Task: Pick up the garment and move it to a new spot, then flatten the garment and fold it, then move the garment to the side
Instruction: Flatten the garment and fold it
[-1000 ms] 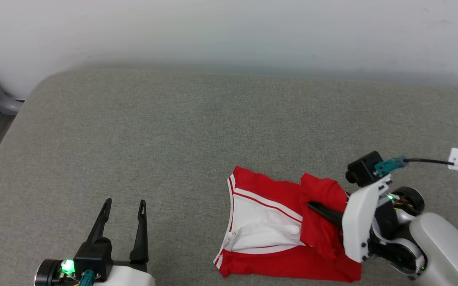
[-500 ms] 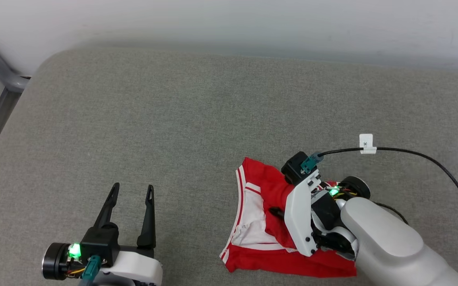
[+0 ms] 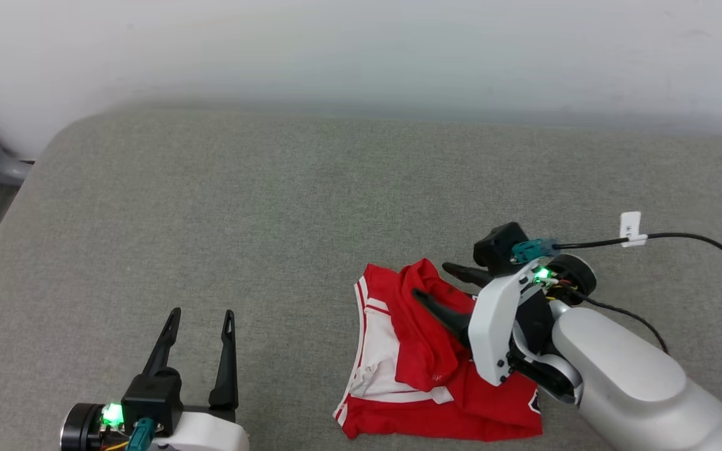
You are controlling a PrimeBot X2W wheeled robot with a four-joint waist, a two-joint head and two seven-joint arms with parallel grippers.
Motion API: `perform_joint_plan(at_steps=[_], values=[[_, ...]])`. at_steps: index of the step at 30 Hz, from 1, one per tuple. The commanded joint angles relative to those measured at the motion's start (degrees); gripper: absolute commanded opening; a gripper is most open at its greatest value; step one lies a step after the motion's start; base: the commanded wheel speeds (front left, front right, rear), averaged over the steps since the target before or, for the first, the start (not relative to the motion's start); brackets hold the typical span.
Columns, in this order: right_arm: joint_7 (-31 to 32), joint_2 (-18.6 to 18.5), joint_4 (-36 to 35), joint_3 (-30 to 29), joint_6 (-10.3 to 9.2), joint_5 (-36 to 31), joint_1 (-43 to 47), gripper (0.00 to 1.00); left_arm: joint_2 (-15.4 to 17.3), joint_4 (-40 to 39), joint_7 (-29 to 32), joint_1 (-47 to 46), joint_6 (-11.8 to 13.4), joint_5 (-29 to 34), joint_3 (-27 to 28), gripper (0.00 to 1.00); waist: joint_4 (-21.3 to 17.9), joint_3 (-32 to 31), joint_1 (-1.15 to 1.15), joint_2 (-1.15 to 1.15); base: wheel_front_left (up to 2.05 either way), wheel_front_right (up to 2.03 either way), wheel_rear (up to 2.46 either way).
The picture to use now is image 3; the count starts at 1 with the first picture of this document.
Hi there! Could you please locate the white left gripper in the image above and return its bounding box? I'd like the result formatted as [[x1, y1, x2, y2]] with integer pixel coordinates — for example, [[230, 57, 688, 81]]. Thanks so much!
[[60, 307, 250, 451]]

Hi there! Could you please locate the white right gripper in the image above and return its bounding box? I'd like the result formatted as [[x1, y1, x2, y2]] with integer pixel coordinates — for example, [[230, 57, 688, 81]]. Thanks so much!
[[412, 254, 597, 386]]

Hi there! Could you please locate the thick black right camera cable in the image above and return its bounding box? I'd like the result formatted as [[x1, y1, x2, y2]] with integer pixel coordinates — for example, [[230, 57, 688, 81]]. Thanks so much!
[[552, 232, 722, 298]]

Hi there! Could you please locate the thin black right gripper cable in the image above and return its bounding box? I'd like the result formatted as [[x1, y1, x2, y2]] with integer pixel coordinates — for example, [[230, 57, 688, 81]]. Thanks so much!
[[565, 285, 670, 355]]

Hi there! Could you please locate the red and white jersey garment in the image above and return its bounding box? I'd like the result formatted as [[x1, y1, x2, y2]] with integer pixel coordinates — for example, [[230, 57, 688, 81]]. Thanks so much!
[[333, 258, 543, 441]]

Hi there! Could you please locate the white cable label tag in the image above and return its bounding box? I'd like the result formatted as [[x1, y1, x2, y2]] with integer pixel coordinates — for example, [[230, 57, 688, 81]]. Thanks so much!
[[620, 212, 649, 248]]

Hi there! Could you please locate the teal cable connector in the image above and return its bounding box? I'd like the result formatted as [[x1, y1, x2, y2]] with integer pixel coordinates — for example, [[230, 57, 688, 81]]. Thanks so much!
[[126, 418, 156, 451], [511, 239, 557, 264]]

